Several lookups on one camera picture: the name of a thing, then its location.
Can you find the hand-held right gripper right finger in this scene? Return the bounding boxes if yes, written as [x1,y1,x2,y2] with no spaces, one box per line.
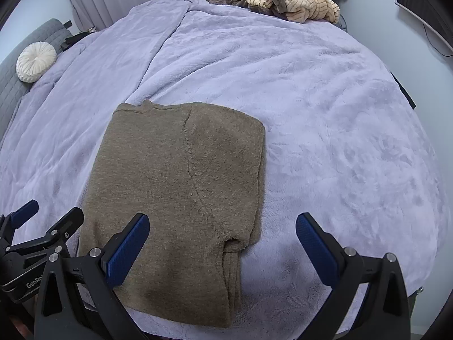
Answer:
[295,212,411,340]

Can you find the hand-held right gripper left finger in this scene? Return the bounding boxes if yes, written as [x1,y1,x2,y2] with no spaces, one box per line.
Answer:
[33,213,151,340]

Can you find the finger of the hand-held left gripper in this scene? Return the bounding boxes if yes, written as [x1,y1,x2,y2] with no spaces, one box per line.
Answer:
[35,206,85,252]
[0,199,39,252]

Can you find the olive brown knit sweater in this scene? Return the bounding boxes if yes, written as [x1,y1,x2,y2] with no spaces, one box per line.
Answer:
[77,100,267,328]

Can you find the grey quilted headboard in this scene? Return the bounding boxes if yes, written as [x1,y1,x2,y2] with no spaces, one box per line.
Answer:
[0,18,73,135]

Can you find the round white pleated pillow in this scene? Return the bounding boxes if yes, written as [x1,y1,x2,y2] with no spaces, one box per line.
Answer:
[16,42,57,83]

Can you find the lavender fleece blanket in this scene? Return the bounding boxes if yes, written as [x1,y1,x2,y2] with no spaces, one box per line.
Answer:
[0,0,443,340]

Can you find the flat black device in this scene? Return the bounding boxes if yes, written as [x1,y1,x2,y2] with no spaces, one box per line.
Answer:
[60,32,90,51]

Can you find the large striped beige garment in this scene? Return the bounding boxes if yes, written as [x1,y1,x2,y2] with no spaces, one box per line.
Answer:
[247,0,340,25]

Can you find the black curved monitor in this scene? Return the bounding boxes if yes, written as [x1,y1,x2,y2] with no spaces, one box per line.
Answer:
[394,0,453,57]

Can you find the black monitor cable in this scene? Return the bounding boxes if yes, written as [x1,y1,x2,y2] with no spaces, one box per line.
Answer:
[423,25,453,58]

